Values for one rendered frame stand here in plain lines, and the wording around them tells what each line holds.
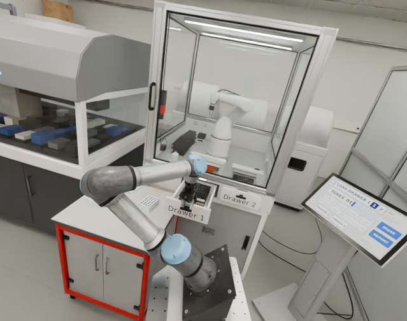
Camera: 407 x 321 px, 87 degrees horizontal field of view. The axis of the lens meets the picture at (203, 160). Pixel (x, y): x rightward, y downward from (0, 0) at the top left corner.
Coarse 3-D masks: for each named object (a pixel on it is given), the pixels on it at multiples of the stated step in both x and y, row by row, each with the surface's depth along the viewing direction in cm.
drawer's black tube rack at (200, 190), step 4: (200, 184) 161; (196, 188) 155; (200, 188) 156; (204, 188) 157; (208, 188) 158; (196, 192) 150; (200, 192) 151; (204, 192) 152; (208, 192) 152; (200, 196) 146; (204, 196) 147; (204, 200) 143
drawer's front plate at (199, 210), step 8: (168, 200) 134; (176, 200) 133; (168, 208) 136; (176, 208) 135; (192, 208) 132; (200, 208) 131; (208, 208) 131; (184, 216) 136; (192, 216) 134; (200, 216) 133; (208, 216) 131
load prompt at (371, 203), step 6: (336, 186) 141; (342, 186) 139; (348, 186) 137; (348, 192) 135; (354, 192) 133; (360, 192) 131; (354, 198) 131; (360, 198) 129; (366, 198) 128; (366, 204) 126; (372, 204) 124; (378, 204) 122; (378, 210) 121; (384, 210) 119
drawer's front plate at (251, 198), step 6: (222, 192) 159; (228, 192) 158; (234, 192) 156; (240, 192) 155; (222, 198) 160; (228, 198) 159; (246, 198) 156; (252, 198) 155; (258, 198) 154; (240, 204) 159; (252, 204) 157; (258, 204) 156
